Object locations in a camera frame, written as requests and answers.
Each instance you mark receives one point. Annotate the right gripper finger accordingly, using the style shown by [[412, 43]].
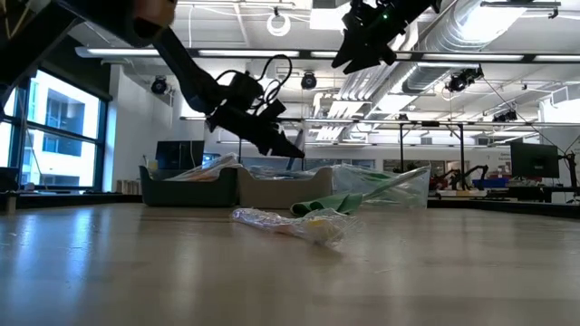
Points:
[[369, 60], [346, 54]]

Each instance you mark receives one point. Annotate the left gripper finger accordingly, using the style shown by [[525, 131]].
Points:
[[281, 145]]

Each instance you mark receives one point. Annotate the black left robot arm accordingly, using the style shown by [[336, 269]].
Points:
[[113, 22]]

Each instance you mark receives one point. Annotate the beige plastic bin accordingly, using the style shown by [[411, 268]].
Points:
[[285, 190]]

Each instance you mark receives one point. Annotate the long ceiling light bar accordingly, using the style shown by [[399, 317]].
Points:
[[249, 53]]

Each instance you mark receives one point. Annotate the black computer monitor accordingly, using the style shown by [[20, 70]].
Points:
[[534, 159], [179, 155]]

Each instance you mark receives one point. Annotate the dark green plastic bin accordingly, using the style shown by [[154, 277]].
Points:
[[190, 192]]

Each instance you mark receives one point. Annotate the black ceiling spotlight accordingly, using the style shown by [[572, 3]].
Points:
[[505, 116], [462, 79]]

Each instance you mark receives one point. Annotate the small brown boxes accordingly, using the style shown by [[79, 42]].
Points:
[[129, 186]]

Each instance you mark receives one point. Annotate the clear plastic bin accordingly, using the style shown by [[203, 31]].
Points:
[[408, 192]]

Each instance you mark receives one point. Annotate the background black robot arms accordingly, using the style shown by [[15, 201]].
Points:
[[462, 179]]

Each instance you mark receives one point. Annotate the blue storage bin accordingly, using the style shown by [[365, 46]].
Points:
[[491, 182]]

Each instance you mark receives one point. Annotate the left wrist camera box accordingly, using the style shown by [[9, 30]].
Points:
[[244, 88]]

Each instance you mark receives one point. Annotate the black ceiling dome camera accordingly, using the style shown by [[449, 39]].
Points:
[[308, 80], [159, 85]]

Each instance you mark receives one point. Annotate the round silver ventilation duct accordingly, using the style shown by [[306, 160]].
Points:
[[435, 41]]

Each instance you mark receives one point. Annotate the dark window frame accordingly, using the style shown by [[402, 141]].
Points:
[[102, 149]]

